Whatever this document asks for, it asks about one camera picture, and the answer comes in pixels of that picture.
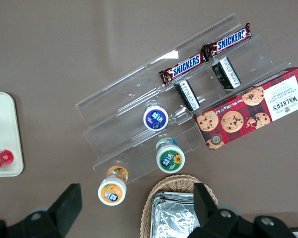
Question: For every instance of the green lid gum bottle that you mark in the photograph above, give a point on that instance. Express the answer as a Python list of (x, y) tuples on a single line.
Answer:
[(170, 158)]

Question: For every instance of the Snickers chocolate bar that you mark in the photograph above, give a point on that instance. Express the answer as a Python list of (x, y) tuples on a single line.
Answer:
[(229, 41), (185, 67)]

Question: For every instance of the red gum bottle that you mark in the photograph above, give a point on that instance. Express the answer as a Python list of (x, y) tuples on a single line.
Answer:
[(3, 158)]

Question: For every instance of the woven wicker basket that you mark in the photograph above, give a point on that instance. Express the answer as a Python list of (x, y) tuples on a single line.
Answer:
[(173, 182)]

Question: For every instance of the small black white box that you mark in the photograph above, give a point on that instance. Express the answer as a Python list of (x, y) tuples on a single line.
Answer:
[(227, 72), (188, 94)]

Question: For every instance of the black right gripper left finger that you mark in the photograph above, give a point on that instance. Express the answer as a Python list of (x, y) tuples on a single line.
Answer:
[(64, 208)]

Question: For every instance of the red Walkers cookie box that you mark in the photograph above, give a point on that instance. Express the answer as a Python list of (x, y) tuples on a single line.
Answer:
[(253, 109)]

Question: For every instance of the beige plastic tray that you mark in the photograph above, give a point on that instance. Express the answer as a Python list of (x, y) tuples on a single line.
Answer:
[(2, 124)]

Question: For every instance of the orange lid gum bottle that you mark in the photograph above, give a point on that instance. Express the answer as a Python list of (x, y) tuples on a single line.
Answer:
[(111, 193)]

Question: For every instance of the purple lid gum bottle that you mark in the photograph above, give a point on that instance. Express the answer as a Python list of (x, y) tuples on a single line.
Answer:
[(155, 119)]

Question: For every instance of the foil wrapped sandwich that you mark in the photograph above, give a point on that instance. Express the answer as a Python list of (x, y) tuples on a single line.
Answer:
[(173, 215)]

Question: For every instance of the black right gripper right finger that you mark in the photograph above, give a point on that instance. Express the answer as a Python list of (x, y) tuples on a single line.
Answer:
[(213, 220)]

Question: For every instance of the clear acrylic tiered shelf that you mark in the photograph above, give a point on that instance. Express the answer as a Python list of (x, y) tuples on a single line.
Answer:
[(124, 99)]

